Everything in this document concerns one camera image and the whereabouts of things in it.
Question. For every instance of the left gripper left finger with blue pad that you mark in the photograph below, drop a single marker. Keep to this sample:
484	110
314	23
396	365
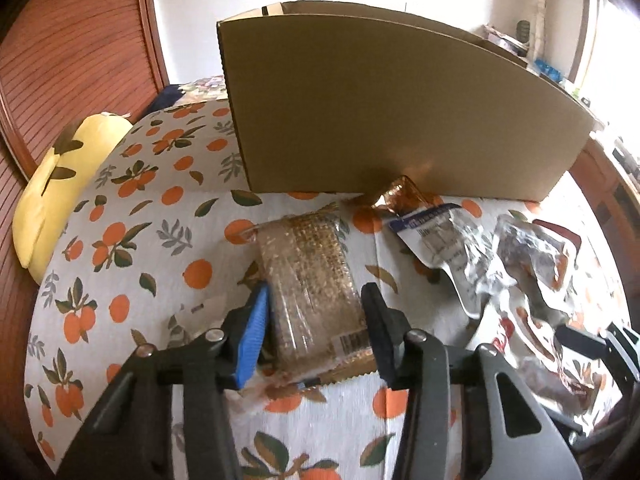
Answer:
255	320

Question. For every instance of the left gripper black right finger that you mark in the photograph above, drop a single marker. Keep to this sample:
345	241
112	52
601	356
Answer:
386	330

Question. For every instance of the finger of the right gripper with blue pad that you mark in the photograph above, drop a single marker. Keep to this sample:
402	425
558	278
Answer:
582	342

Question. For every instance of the brown grain cracker pack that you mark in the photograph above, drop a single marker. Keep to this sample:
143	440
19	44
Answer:
319	333

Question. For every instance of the silver blue foil snack bag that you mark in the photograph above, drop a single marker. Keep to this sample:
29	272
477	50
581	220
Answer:
446	237

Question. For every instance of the orange chicken feet snack bag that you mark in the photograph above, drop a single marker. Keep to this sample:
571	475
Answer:
573	385

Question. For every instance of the small white candy pack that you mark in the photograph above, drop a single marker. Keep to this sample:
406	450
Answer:
208	314

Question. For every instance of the red snack packet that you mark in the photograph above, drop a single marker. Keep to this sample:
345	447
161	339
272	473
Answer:
573	237

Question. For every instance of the orange print bed sheet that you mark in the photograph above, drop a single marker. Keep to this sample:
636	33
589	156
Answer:
158	229

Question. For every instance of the clear silver snack pouch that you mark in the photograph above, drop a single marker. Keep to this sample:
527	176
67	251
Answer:
540	252

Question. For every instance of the gold brown foil wrapper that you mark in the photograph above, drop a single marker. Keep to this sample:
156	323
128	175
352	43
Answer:
400	197

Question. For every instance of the wooden side cabinet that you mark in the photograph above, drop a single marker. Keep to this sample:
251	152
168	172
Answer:
615	202

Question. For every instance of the brown cardboard box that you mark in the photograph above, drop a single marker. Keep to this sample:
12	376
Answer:
341	97

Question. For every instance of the floral quilt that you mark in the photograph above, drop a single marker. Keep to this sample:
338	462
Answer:
200	90

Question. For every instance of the yellow plush pillow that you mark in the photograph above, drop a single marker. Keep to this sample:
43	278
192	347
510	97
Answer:
53	191

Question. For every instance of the wooden headboard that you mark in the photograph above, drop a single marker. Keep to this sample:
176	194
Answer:
60	60

